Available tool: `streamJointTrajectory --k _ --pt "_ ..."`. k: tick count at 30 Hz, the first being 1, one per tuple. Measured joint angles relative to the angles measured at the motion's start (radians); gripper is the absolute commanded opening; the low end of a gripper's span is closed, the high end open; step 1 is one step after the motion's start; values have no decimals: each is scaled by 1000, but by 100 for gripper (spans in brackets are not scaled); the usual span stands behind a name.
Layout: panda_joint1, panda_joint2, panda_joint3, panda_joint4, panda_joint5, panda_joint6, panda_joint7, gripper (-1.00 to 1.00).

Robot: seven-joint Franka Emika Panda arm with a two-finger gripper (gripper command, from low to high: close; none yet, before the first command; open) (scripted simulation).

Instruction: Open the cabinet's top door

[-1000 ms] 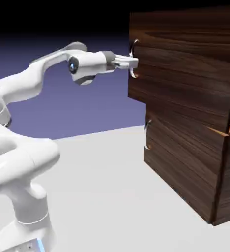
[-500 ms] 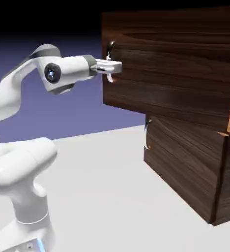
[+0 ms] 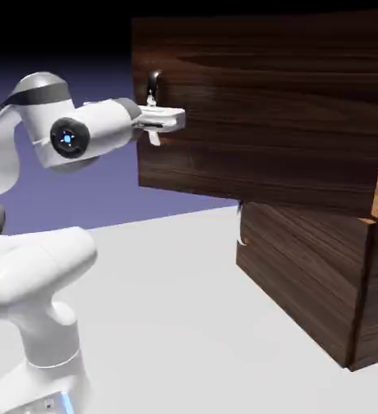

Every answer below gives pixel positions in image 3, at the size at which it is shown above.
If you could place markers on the large dark wood cabinet door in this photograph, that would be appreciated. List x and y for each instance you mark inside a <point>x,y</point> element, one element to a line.
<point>266,97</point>

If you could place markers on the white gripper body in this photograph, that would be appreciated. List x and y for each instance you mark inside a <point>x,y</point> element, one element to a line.
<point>166,118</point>

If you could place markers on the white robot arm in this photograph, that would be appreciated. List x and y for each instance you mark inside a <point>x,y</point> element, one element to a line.
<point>92,124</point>

